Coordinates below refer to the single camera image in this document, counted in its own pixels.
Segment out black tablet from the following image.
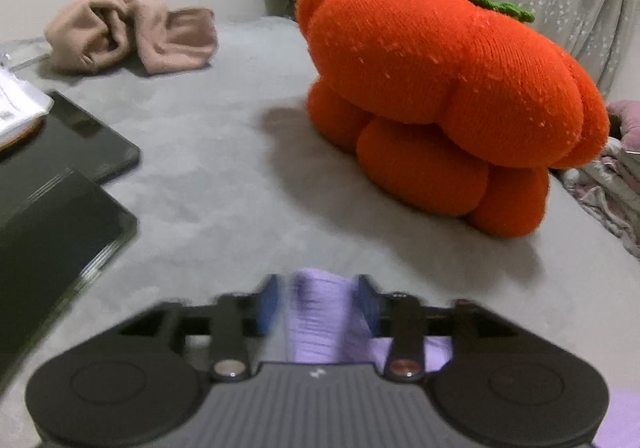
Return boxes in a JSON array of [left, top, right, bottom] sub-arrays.
[[0, 168, 139, 379], [0, 91, 141, 224]]

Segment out pink pillow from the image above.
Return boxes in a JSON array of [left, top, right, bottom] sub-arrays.
[[605, 100, 640, 152]]

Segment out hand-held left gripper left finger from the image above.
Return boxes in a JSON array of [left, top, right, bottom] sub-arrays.
[[117, 273, 281, 382]]

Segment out folded grey pink quilt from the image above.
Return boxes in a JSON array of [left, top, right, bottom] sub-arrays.
[[560, 138, 640, 260]]

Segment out orange pumpkin plush pillow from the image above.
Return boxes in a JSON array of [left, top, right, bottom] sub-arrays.
[[295, 0, 612, 239]]

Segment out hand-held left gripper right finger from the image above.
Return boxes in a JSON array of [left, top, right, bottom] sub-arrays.
[[352, 273, 518, 382]]

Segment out purple pants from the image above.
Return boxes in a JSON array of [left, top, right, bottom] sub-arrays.
[[285, 268, 640, 448]]

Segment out white paper sheets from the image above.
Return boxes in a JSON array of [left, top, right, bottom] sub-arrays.
[[0, 68, 55, 138]]

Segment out beige crumpled garment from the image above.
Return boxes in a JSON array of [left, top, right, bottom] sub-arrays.
[[44, 0, 219, 76]]

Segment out brown wooden board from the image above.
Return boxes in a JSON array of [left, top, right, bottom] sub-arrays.
[[0, 117, 45, 152]]

